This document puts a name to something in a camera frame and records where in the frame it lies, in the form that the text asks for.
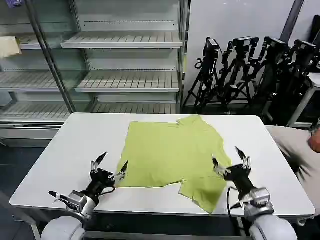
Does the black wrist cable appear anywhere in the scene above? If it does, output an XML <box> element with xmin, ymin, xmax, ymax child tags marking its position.
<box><xmin>97</xmin><ymin>186</ymin><xmax>117</xmax><ymax>197</ymax></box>
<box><xmin>226</xmin><ymin>186</ymin><xmax>237</xmax><ymax>218</ymax></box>

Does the grey slanted metal pole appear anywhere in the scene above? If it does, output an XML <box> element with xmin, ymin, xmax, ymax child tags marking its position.
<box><xmin>24</xmin><ymin>0</ymin><xmax>77</xmax><ymax>114</ymax></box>

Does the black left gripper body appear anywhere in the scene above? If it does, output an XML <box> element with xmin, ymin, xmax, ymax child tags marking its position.
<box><xmin>85</xmin><ymin>168</ymin><xmax>116</xmax><ymax>199</ymax></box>

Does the dark slanted wall beam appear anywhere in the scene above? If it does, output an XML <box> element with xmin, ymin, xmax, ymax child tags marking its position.
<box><xmin>279</xmin><ymin>0</ymin><xmax>306</xmax><ymax>42</ymax></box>

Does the white rounded table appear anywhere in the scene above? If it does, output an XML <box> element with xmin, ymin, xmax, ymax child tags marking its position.
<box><xmin>9</xmin><ymin>112</ymin><xmax>317</xmax><ymax>240</ymax></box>

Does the purple item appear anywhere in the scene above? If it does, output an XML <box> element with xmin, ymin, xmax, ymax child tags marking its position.
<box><xmin>4</xmin><ymin>0</ymin><xmax>25</xmax><ymax>9</ymax></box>

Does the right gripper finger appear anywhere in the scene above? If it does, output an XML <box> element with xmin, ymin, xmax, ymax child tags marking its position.
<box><xmin>234</xmin><ymin>146</ymin><xmax>252</xmax><ymax>172</ymax></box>
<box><xmin>211</xmin><ymin>156</ymin><xmax>232</xmax><ymax>176</ymax></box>

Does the lime green t-shirt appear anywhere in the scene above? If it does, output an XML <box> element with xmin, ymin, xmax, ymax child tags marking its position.
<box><xmin>117</xmin><ymin>114</ymin><xmax>233</xmax><ymax>215</ymax></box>

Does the person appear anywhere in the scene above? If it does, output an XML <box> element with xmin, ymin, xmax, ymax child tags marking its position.
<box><xmin>265</xmin><ymin>116</ymin><xmax>320</xmax><ymax>200</ymax></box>

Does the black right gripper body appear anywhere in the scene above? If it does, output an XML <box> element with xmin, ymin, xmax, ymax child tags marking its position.
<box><xmin>223</xmin><ymin>163</ymin><xmax>256</xmax><ymax>199</ymax></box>

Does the dark monitor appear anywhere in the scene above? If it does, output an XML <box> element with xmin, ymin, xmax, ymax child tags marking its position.
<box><xmin>310</xmin><ymin>14</ymin><xmax>320</xmax><ymax>47</ymax></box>

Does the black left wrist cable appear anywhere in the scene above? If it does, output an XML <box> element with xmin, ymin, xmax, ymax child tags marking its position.
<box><xmin>97</xmin><ymin>186</ymin><xmax>117</xmax><ymax>197</ymax></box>

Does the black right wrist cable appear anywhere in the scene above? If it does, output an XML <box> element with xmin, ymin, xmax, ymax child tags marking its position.
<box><xmin>226</xmin><ymin>186</ymin><xmax>237</xmax><ymax>218</ymax></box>

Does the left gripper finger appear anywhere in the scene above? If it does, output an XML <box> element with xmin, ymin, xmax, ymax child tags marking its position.
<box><xmin>108</xmin><ymin>160</ymin><xmax>129</xmax><ymax>181</ymax></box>
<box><xmin>90</xmin><ymin>151</ymin><xmax>108</xmax><ymax>174</ymax></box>

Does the glass-sided grey shelf unit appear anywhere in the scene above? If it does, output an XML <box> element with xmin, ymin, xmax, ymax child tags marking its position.
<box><xmin>0</xmin><ymin>0</ymin><xmax>76</xmax><ymax>148</ymax></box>

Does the empty grey display shelf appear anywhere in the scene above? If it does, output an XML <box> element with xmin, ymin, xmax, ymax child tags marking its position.
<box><xmin>60</xmin><ymin>0</ymin><xmax>190</xmax><ymax>115</ymax></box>

